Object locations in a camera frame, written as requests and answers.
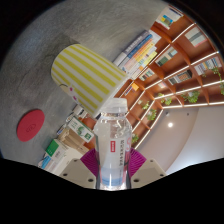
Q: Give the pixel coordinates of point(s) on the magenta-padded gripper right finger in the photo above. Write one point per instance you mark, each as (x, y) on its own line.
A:
(148, 173)

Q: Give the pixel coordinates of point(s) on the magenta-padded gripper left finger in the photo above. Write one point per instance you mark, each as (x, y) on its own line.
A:
(75, 173)

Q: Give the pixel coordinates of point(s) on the clear plastic water bottle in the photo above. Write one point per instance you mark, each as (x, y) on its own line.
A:
(112, 150)

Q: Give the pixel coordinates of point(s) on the wooden artist mannequin figure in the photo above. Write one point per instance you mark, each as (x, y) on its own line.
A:
(71, 140)

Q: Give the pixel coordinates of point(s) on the tall green white carton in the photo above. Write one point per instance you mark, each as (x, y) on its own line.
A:
(80, 129)

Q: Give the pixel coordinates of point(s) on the round recessed ceiling light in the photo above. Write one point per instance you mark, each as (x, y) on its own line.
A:
(170, 125)

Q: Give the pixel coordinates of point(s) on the flat round red coaster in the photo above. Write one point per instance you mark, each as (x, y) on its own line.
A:
(30, 125)

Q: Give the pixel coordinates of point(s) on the yellow striped white cup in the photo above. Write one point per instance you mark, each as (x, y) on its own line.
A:
(86, 76)

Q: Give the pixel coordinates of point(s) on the wooden shelf unit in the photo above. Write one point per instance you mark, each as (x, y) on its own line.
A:
(186, 73)

